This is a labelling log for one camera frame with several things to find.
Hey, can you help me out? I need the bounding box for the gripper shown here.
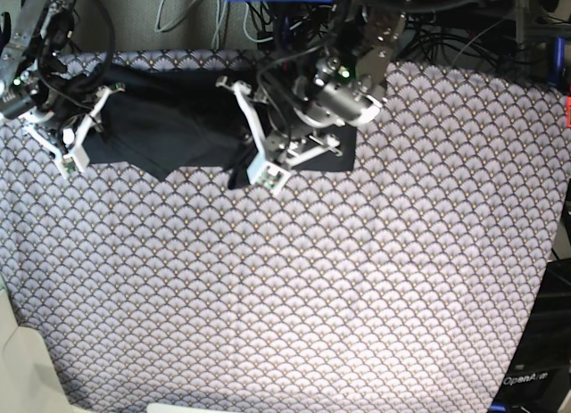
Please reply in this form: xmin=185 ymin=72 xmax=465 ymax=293
xmin=17 ymin=73 xmax=103 ymax=139
xmin=267 ymin=58 xmax=384 ymax=159

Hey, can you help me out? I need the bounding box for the black T-shirt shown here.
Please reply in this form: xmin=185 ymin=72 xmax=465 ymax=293
xmin=82 ymin=64 xmax=360 ymax=190

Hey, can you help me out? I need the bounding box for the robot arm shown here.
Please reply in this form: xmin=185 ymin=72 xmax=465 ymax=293
xmin=258 ymin=0 xmax=412 ymax=161
xmin=1 ymin=0 xmax=116 ymax=135

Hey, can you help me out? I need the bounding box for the patterned fan-print tablecloth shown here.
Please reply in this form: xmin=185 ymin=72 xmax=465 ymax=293
xmin=1 ymin=62 xmax=570 ymax=412

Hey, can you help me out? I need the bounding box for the blue clamp right edge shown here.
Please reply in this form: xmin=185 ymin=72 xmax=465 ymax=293
xmin=548 ymin=37 xmax=565 ymax=87

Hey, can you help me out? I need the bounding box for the orange clamp right edge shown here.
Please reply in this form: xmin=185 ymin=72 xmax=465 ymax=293
xmin=566 ymin=95 xmax=571 ymax=128

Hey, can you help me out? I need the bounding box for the beige plastic bin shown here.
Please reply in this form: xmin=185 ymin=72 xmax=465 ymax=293
xmin=1 ymin=285 xmax=73 ymax=412

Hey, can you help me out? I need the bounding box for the black OpenArm box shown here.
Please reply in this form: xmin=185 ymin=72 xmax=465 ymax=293
xmin=489 ymin=259 xmax=570 ymax=412

